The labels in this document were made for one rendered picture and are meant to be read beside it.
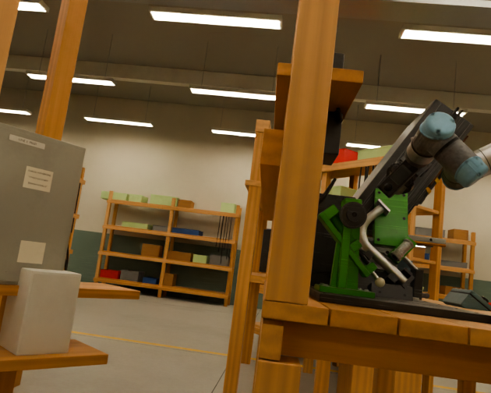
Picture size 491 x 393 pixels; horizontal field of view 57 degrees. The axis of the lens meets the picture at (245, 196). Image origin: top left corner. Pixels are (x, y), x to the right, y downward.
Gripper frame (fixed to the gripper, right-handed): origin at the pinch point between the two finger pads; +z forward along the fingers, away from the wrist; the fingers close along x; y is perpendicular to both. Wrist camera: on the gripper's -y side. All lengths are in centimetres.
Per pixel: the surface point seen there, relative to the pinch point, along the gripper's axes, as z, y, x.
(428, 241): 29.8, 13.8, -17.8
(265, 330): -31, -63, -12
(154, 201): 802, 37, 440
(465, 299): 10.1, -2.4, -38.0
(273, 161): -33, -37, 17
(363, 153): 265, 168, 92
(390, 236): 18.1, -2.1, -9.0
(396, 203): 17.6, 8.4, -1.5
